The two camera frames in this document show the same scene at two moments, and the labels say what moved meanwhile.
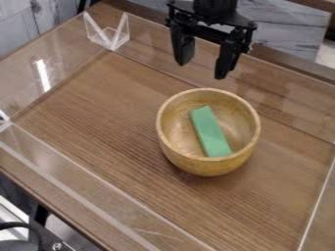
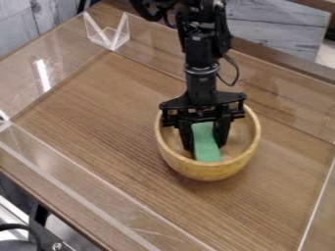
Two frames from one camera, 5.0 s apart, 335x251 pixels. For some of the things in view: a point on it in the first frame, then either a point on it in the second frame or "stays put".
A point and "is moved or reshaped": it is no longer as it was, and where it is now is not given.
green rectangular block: [209, 133] is moved or reshaped
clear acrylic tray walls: [83, 91] stays put
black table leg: [40, 215] stays put
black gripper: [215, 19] → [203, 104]
